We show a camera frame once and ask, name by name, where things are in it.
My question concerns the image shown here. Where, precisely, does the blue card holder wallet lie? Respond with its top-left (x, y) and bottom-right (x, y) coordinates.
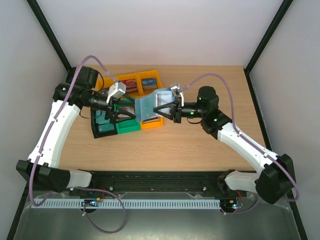
top-left (134, 87), bottom-right (175, 122)

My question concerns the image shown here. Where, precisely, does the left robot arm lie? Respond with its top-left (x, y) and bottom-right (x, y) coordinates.
top-left (16, 66), bottom-right (136, 193)

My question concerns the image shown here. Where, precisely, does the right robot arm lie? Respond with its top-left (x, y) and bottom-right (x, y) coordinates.
top-left (153, 86), bottom-right (297, 204)

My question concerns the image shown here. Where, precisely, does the white red circle card stack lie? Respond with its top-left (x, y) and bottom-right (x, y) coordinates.
top-left (118, 106), bottom-right (135, 118)

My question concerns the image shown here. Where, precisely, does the magnetic stripe white card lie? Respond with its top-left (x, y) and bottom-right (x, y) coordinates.
top-left (142, 116), bottom-right (159, 123)

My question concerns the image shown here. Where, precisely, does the teal vip card stack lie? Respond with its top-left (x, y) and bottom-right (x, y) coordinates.
top-left (95, 111), bottom-right (110, 125)
top-left (98, 123), bottom-right (115, 133)

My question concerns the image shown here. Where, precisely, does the blue card stack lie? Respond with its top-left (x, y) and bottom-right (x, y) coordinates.
top-left (141, 77), bottom-right (158, 91)

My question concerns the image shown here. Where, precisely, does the yellow bin back middle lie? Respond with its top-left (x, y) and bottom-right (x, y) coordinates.
top-left (115, 73), bottom-right (143, 97)

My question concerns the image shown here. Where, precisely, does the yellow bin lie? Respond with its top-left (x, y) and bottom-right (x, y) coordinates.
top-left (96, 77), bottom-right (115, 91)
top-left (136, 70), bottom-right (163, 96)
top-left (140, 116), bottom-right (164, 130)
top-left (115, 73), bottom-right (143, 97)

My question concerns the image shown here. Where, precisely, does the yellow bin front right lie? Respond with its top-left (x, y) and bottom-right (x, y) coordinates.
top-left (140, 116), bottom-right (164, 130)

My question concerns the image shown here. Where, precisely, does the green bin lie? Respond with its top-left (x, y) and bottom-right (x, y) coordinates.
top-left (114, 105), bottom-right (141, 134)

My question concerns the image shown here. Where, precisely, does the yellow bin back left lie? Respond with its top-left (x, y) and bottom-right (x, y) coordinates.
top-left (96, 77), bottom-right (115, 91)

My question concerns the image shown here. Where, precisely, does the black bin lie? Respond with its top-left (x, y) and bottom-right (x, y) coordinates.
top-left (90, 109), bottom-right (118, 139)

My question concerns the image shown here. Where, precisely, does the yellow bin back right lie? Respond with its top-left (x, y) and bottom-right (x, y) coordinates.
top-left (136, 70), bottom-right (163, 96)

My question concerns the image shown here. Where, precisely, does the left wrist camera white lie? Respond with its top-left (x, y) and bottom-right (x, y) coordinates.
top-left (106, 81), bottom-right (126, 104)

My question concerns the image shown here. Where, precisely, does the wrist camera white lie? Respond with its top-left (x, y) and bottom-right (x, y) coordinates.
top-left (170, 83), bottom-right (184, 107)
top-left (106, 81), bottom-right (126, 104)

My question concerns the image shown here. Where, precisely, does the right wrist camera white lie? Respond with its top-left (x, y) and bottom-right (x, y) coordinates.
top-left (170, 83), bottom-right (184, 107)

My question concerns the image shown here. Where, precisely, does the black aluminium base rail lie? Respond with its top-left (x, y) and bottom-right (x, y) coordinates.
top-left (24, 170), bottom-right (291, 198)

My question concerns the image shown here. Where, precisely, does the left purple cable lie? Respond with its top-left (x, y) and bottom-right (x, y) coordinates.
top-left (28, 55), bottom-right (128, 235)

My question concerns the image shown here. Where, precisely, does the left black frame post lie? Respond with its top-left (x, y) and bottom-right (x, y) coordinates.
top-left (26, 0), bottom-right (72, 72)

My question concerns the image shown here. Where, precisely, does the black frame post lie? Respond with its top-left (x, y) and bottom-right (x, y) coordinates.
top-left (244, 0), bottom-right (293, 76)
top-left (26, 0), bottom-right (72, 72)

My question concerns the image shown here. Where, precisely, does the white slotted cable duct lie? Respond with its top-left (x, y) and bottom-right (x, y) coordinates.
top-left (40, 198), bottom-right (221, 210)

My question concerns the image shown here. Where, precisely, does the right black frame post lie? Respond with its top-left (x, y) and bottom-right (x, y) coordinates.
top-left (244, 0), bottom-right (293, 76)

